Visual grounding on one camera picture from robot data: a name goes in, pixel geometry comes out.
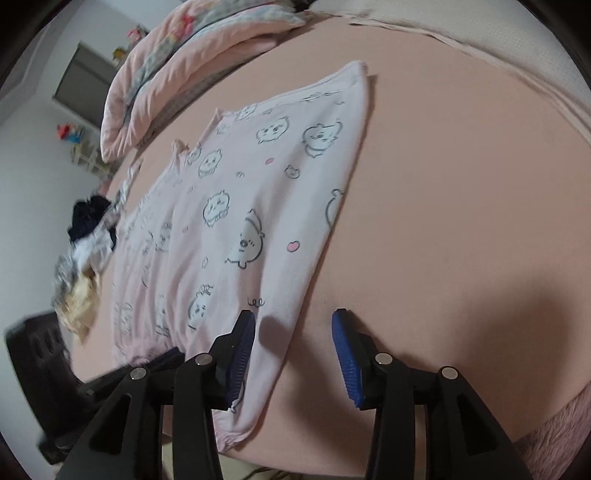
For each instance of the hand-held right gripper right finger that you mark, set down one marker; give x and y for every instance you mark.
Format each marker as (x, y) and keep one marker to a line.
(348, 364)

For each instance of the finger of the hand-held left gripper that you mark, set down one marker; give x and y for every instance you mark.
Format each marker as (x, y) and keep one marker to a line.
(161, 359)

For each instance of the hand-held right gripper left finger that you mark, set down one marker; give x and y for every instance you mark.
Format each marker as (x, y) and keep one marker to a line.
(240, 360)

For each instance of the pink cartoon print pajama pants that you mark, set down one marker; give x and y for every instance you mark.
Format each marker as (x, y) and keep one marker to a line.
(231, 207)

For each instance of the pile of assorted clothes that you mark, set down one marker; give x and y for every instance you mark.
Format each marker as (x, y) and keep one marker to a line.
(99, 251)

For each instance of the pale yellow garment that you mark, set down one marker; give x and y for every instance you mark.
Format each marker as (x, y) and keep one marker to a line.
(81, 304)

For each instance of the grey white patterned garment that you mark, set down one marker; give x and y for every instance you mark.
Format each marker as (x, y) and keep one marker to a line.
(67, 277)

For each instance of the navy garment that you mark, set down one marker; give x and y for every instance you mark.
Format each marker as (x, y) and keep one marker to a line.
(90, 217)

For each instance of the pink bed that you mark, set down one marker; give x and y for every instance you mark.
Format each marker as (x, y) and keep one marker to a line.
(438, 230)

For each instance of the white shelf rack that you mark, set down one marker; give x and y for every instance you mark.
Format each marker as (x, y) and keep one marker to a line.
(90, 159)

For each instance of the grey door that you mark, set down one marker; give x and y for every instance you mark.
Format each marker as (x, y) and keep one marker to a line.
(87, 83)

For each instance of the folded pink quilt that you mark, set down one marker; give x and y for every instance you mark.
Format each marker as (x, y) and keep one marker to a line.
(175, 55)

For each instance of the small yellow toy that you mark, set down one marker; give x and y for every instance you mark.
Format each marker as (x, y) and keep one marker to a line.
(118, 53)

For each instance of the pink doll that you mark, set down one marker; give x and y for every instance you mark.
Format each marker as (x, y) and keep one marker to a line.
(136, 33)

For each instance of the red and blue wall toy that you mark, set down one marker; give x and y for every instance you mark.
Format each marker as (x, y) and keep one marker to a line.
(69, 131)

